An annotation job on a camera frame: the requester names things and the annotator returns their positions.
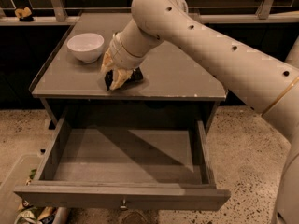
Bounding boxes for clear plastic snack bin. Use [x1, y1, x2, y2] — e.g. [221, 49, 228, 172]
[0, 152, 71, 224]

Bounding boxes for green crushed soda can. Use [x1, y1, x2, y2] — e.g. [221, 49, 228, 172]
[113, 32, 118, 41]

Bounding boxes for grey top drawer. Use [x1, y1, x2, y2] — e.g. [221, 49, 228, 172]
[12, 105, 232, 212]

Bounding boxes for black rxbar chocolate bar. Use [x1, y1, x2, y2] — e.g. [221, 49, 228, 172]
[105, 67, 143, 90]

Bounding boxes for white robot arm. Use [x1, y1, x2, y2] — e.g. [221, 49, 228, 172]
[101, 0, 299, 224]

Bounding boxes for snack bags in bin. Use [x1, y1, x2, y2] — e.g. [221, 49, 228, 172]
[13, 168, 59, 224]

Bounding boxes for small yellow black object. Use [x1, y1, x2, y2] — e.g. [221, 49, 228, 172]
[15, 7, 34, 21]

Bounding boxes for grey cabinet counter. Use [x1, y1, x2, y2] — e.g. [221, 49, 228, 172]
[28, 12, 229, 133]

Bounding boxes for metal window railing frame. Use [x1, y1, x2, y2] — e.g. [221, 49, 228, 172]
[0, 0, 299, 23]

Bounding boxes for metal drawer knob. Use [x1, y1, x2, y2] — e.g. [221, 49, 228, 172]
[120, 199, 128, 211]

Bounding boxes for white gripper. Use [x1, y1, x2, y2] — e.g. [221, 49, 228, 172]
[100, 33, 144, 91]

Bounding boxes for white ceramic bowl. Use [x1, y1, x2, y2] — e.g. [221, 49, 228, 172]
[67, 33, 105, 63]

